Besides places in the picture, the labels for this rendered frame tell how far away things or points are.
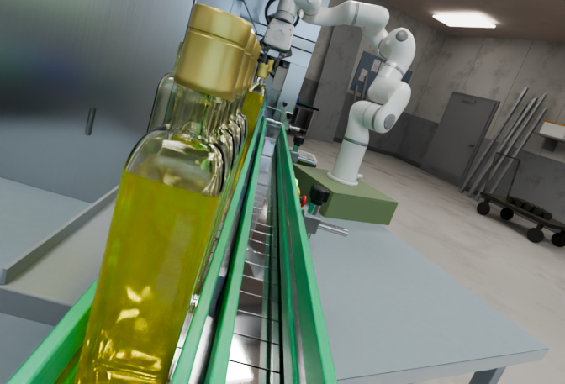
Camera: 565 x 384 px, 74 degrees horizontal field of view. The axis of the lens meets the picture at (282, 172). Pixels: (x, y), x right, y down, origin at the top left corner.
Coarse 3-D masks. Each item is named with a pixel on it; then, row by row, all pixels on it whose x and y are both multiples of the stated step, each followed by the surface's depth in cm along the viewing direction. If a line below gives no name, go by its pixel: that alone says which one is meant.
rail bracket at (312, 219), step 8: (312, 192) 53; (320, 192) 53; (328, 192) 53; (312, 200) 54; (320, 200) 53; (312, 208) 54; (304, 216) 54; (312, 216) 54; (312, 224) 54; (320, 224) 55; (328, 224) 55; (312, 232) 54; (336, 232) 55; (344, 232) 55
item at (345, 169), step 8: (344, 144) 141; (352, 144) 138; (344, 152) 140; (352, 152) 139; (360, 152) 139; (336, 160) 143; (344, 160) 140; (352, 160) 140; (360, 160) 141; (336, 168) 143; (344, 168) 141; (352, 168) 140; (328, 176) 144; (336, 176) 142; (344, 176) 141; (352, 176) 142; (360, 176) 149; (352, 184) 141
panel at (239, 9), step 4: (236, 0) 116; (236, 4) 117; (240, 4) 117; (244, 4) 120; (232, 8) 117; (236, 8) 117; (240, 8) 117; (244, 8) 123; (232, 12) 117; (236, 12) 117; (240, 12) 118; (244, 12) 126; (240, 16) 121; (244, 16) 130; (248, 16) 142; (248, 20) 146; (252, 24) 169; (252, 28) 174
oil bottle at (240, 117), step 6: (258, 48) 37; (258, 54) 37; (252, 72) 38; (246, 90) 38; (240, 102) 38; (240, 108) 39; (240, 114) 39; (240, 120) 38; (246, 120) 40; (246, 126) 39; (246, 132) 39; (234, 174) 39; (222, 216) 44; (216, 234) 43; (210, 252) 41
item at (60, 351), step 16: (80, 304) 24; (64, 320) 22; (80, 320) 23; (48, 336) 21; (64, 336) 21; (80, 336) 24; (48, 352) 20; (64, 352) 22; (80, 352) 26; (32, 368) 19; (48, 368) 20; (64, 368) 23
